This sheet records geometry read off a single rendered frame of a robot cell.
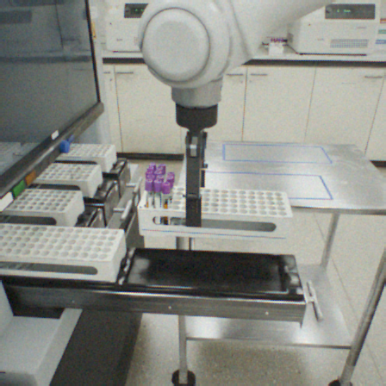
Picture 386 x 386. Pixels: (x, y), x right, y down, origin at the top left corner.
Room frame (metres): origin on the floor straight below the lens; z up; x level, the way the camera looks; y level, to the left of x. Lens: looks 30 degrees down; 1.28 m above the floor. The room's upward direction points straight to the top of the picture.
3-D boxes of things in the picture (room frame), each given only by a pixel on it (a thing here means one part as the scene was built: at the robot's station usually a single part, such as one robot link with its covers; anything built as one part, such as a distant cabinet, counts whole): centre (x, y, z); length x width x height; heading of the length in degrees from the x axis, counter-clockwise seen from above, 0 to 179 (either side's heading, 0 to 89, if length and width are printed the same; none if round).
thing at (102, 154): (1.02, 0.40, 0.83); 0.30 x 0.10 x 0.06; 86
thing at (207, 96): (0.62, -0.01, 1.14); 0.09 x 0.09 x 0.06
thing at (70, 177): (0.87, 0.41, 0.83); 0.30 x 0.10 x 0.06; 86
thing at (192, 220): (0.57, 0.00, 0.93); 0.03 x 0.01 x 0.07; 85
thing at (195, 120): (0.62, -0.01, 1.07); 0.08 x 0.07 x 0.09; 175
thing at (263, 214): (0.62, -0.05, 0.89); 0.30 x 0.10 x 0.06; 85
